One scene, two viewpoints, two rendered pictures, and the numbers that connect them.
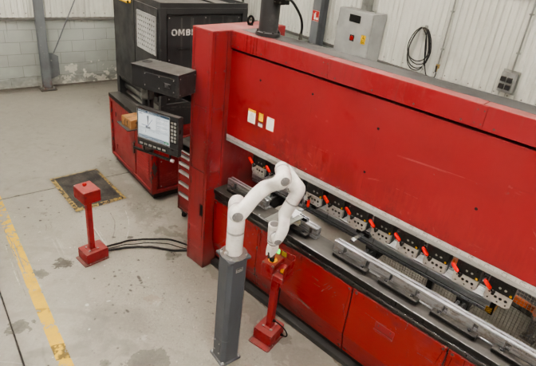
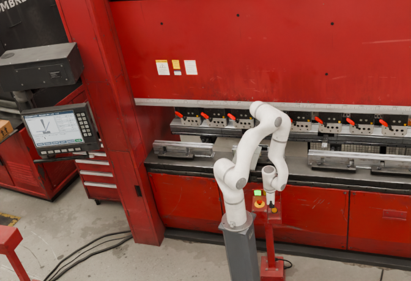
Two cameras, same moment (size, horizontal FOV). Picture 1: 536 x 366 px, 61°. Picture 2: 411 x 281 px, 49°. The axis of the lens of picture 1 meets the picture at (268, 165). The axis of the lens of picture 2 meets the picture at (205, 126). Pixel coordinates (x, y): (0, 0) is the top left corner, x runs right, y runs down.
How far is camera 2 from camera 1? 1.15 m
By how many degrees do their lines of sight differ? 18
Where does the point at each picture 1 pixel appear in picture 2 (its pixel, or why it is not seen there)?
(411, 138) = (374, 19)
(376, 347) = (389, 231)
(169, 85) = (57, 73)
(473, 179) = not seen: outside the picture
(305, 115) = (234, 41)
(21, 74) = not seen: outside the picture
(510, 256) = not seen: outside the picture
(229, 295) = (249, 264)
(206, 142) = (121, 117)
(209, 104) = (110, 74)
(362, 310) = (365, 206)
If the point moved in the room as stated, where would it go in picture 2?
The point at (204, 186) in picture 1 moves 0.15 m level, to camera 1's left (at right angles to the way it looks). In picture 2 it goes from (134, 164) to (115, 171)
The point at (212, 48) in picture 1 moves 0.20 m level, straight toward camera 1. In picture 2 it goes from (92, 8) to (103, 14)
